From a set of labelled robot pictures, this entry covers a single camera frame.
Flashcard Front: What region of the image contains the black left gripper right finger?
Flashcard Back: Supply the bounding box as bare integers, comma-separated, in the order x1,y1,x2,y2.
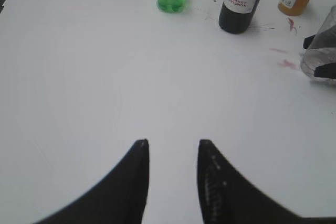
197,140,335,223

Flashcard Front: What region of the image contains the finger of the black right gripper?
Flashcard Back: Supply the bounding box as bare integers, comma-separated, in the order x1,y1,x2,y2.
314,63,336,79
303,35,314,49

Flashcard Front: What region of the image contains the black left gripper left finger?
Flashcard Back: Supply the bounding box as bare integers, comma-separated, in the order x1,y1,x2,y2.
39,139,149,223

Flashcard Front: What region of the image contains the transparent plastic cup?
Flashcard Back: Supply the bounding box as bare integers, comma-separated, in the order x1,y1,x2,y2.
300,6,335,82

